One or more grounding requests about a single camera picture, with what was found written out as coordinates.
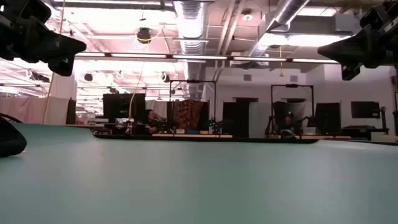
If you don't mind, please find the thin yellow hanging cable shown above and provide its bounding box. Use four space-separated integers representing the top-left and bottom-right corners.
127 40 149 135

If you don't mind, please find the grey rectangular air duct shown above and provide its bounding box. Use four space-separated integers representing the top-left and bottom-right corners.
288 13 354 35

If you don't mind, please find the long ceiling light bar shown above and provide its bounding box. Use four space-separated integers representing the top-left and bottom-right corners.
74 52 340 65

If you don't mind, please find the white curtain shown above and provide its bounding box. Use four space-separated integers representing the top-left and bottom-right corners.
145 99 169 121

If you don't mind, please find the silver ventilation duct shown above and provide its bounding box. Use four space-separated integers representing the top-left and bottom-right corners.
173 0 208 101
248 0 312 65

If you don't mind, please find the black partition panel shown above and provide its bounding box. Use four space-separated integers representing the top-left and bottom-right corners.
221 97 250 139

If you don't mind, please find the wall-mounted black monitor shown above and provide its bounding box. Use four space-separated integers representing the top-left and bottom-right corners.
350 100 381 119

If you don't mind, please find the yellow extension cable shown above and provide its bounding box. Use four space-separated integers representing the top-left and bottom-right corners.
42 0 66 125

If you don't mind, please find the grey partition panel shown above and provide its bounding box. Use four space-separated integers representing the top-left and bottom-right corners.
248 102 272 139

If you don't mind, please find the black robot station frame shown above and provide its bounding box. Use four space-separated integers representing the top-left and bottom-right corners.
269 83 315 137
169 79 218 133

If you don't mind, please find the green table mat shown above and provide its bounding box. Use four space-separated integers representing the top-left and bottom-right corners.
0 123 398 224

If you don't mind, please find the black towel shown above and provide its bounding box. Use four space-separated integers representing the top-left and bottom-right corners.
0 113 28 159

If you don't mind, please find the brown patterned cloth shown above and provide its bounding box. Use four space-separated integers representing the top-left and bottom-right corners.
172 99 206 131

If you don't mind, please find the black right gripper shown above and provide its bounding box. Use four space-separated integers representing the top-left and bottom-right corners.
317 0 398 82

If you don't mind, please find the black aluminium table frame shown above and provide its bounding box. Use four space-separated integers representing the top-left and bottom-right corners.
92 133 321 144

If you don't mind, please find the round ceiling fixture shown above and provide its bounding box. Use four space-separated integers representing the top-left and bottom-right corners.
241 8 254 23

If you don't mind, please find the person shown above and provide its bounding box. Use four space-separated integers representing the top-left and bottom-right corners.
281 111 298 139
143 108 164 135

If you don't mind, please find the black ceiling dome camera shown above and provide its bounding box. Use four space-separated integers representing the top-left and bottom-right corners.
136 27 152 45

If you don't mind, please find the black desk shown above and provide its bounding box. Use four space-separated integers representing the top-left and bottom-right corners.
341 124 390 141

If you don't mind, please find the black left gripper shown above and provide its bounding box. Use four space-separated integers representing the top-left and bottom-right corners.
0 0 88 77

